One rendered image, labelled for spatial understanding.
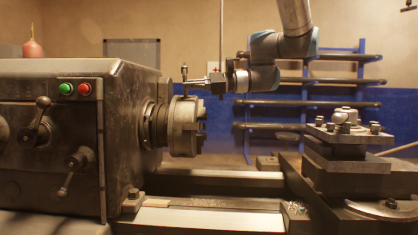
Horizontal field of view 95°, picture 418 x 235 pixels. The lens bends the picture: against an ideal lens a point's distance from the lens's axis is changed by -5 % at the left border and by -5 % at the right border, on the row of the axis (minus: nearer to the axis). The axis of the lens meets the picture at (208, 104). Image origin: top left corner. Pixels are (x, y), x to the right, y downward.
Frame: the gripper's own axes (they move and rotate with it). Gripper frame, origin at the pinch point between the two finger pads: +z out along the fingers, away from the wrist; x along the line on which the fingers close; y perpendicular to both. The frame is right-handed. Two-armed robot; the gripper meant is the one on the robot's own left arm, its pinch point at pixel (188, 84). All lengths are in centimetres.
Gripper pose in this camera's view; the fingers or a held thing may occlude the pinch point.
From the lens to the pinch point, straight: 77.1
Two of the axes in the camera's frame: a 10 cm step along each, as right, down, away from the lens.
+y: 0.5, 9.1, 4.0
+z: -10.0, 0.7, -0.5
